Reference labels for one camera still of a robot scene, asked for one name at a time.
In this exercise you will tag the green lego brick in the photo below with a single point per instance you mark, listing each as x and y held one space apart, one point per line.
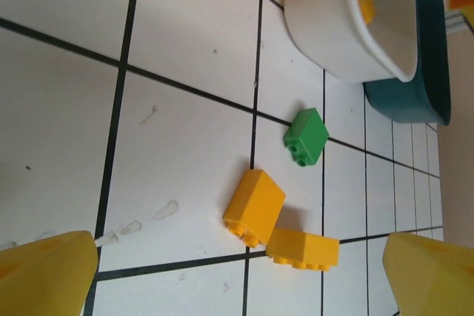
309 134

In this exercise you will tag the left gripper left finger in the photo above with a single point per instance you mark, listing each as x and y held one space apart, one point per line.
44 275

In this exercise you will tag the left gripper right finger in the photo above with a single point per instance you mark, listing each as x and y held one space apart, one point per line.
433 279

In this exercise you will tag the white plastic bin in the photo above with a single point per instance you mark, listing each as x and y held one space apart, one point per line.
326 27

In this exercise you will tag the teal plastic bin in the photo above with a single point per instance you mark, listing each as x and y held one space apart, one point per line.
433 53

